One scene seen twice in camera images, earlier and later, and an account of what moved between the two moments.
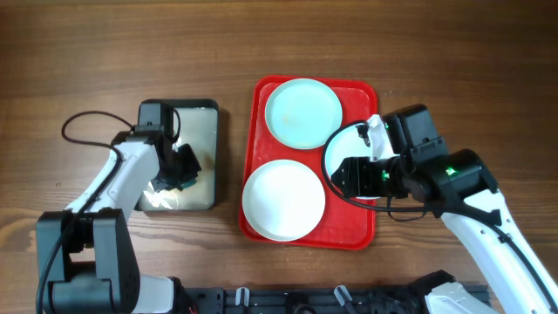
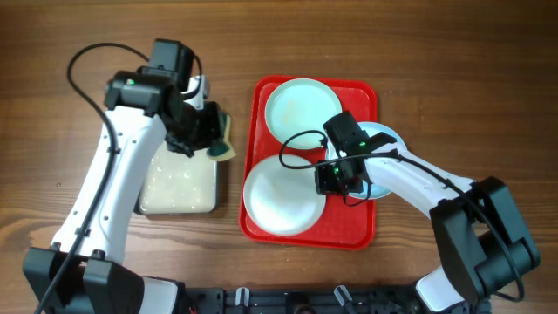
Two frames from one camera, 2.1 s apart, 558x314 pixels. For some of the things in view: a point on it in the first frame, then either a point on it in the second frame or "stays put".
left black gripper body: x=183 y=164 to x=196 y=128
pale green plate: x=303 y=113 stays put
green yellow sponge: x=188 y=184 to x=223 y=149
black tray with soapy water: x=200 y=128 stays put
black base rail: x=338 y=301 stays put
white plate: x=283 y=201 stays put
